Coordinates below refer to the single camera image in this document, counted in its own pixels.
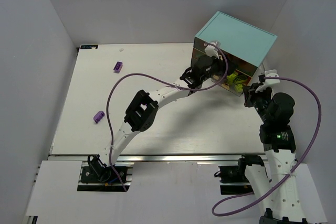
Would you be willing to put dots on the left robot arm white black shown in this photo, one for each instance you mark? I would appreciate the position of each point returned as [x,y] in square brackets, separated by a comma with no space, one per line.
[141,112]

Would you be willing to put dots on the lime L-shaped lego brick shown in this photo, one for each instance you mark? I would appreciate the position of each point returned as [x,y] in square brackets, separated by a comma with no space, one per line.
[230,78]

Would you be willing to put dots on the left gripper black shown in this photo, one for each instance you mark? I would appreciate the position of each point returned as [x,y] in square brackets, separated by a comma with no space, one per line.
[219,64]

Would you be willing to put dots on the transparent drawer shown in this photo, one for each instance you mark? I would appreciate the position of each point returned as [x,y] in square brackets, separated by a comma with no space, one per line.
[216,78]

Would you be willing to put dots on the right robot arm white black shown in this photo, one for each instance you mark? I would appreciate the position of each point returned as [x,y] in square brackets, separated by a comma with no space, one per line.
[281,203]

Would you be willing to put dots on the teal drawer cabinet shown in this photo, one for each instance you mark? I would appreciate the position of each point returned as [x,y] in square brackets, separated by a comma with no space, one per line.
[244,45]

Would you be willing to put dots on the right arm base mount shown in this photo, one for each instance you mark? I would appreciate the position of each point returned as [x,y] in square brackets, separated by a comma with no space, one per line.
[232,178]

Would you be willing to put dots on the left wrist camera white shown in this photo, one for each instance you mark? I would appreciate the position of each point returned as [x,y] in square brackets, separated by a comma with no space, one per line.
[211,49]

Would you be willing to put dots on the lime rectangular lego brick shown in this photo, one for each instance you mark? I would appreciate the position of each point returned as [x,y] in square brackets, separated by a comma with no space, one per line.
[239,88]

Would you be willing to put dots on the light purple lego brick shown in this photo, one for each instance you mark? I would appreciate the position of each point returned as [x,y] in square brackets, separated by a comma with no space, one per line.
[98,116]

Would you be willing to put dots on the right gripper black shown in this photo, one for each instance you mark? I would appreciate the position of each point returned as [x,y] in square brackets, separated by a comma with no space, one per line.
[250,95]

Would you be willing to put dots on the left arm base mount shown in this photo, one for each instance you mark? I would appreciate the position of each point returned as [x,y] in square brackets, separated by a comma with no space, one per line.
[95,176]

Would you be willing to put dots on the lime small lego brick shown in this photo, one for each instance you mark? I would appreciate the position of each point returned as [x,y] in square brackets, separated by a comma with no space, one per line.
[241,79]

